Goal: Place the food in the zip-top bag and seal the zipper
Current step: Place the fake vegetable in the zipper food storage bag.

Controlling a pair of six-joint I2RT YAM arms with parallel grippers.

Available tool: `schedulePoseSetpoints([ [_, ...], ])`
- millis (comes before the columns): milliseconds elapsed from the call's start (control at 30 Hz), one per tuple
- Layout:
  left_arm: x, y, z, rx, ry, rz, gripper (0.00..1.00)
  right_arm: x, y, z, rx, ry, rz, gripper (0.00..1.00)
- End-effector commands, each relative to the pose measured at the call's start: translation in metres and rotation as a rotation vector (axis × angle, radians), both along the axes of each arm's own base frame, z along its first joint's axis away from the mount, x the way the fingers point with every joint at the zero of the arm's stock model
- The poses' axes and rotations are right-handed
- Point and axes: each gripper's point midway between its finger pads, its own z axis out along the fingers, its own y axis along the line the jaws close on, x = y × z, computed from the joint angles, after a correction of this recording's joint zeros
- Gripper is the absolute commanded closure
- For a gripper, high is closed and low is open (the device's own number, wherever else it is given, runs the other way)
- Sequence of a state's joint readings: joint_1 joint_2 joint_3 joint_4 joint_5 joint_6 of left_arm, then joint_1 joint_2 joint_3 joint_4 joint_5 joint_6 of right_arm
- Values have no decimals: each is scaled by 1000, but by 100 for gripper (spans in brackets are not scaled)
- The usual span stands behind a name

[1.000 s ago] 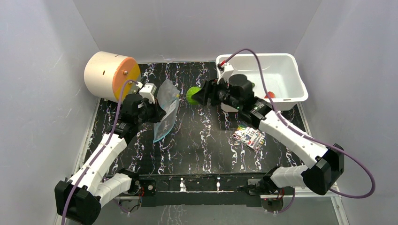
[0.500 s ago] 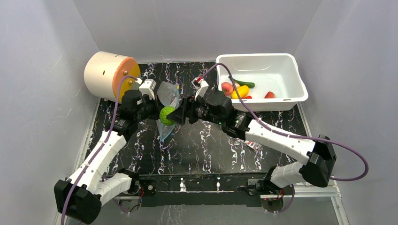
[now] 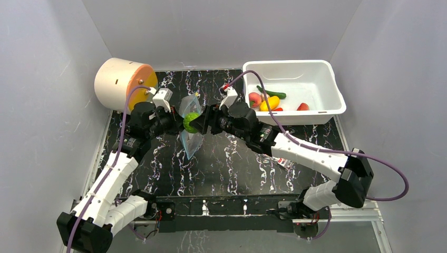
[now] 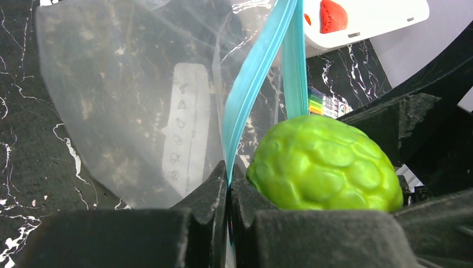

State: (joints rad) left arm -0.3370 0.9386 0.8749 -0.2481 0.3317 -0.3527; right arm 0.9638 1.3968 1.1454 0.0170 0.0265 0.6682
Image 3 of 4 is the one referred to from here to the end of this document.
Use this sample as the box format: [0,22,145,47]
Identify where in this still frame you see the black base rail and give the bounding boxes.
[153,194,333,234]

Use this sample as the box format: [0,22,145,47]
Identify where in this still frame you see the cream cylinder with orange face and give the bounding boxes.
[94,57,158,114]

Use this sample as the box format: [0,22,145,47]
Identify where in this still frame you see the green toy lime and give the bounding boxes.
[183,112,200,134]

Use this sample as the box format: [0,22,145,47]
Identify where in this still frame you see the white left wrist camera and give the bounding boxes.
[149,87,173,112]

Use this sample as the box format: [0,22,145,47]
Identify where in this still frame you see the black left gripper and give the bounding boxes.
[147,105,191,140]

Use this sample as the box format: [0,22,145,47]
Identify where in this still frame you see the white plastic bin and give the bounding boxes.
[242,60,346,125]

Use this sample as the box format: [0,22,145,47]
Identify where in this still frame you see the toy peach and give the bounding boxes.
[248,92,262,109]

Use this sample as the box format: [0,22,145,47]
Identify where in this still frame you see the yellow toy mango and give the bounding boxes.
[259,96,280,112]

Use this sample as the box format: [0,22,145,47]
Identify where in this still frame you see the green toy cucumber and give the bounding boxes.
[257,85,287,100]

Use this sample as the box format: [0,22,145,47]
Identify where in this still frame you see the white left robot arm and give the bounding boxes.
[56,102,183,252]

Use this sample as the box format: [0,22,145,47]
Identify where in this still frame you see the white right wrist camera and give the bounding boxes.
[219,84,238,110]

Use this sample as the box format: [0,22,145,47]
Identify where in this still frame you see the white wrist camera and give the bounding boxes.
[219,84,238,110]
[149,87,173,112]

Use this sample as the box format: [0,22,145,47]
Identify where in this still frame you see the aluminium frame rail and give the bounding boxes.
[68,197,385,253]

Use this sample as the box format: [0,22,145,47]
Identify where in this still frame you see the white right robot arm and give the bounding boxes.
[183,102,374,219]

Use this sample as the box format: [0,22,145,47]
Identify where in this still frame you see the clear zip top bag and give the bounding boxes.
[179,93,203,160]

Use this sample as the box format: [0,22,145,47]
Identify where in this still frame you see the pack of coloured markers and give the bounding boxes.
[272,157,294,171]

